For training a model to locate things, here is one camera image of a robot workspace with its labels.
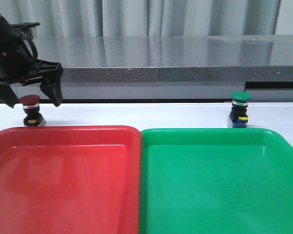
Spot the red mushroom push button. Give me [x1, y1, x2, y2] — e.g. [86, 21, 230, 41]
[19, 94, 46, 127]

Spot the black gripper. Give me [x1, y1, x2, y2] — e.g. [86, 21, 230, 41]
[0, 13, 63, 108]

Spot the red plastic tray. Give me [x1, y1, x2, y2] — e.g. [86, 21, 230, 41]
[0, 126, 141, 234]

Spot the grey pleated curtain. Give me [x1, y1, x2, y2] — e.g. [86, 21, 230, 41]
[0, 0, 280, 37]

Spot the green plastic tray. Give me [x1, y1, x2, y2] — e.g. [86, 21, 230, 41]
[139, 128, 293, 234]

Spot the green mushroom push button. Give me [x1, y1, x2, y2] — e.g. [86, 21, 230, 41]
[227, 92, 252, 128]

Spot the grey stone counter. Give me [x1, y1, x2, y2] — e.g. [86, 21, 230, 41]
[35, 35, 293, 102]

